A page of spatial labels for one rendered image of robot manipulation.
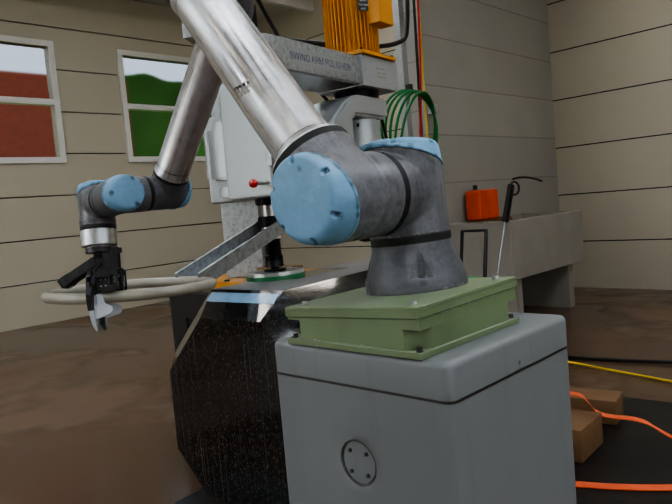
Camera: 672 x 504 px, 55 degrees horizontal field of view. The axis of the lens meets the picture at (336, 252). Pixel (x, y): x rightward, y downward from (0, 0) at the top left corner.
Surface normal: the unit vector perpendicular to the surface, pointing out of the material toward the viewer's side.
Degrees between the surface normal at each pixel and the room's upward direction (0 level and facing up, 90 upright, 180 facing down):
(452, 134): 90
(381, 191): 87
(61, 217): 90
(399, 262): 70
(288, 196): 95
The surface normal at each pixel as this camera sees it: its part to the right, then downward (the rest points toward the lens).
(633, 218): -0.69, 0.11
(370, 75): 0.81, -0.03
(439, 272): 0.27, -0.33
